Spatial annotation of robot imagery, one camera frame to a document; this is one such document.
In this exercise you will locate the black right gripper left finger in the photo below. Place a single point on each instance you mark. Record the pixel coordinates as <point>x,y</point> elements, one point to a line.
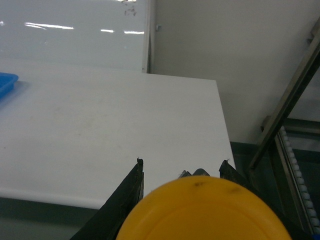
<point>107,221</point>

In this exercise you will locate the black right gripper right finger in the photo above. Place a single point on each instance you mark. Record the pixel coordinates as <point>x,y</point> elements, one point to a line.
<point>227,172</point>

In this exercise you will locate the yellow mushroom push button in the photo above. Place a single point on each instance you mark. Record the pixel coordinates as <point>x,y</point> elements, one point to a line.
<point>202,208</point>

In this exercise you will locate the blue plastic tray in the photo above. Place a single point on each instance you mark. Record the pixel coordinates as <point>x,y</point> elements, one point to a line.
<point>7,83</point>

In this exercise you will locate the white glossy back board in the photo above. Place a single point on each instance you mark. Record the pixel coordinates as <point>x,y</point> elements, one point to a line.
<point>99,33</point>

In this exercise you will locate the metal roller rack frame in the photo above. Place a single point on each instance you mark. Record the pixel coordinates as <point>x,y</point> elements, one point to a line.
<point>292,190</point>

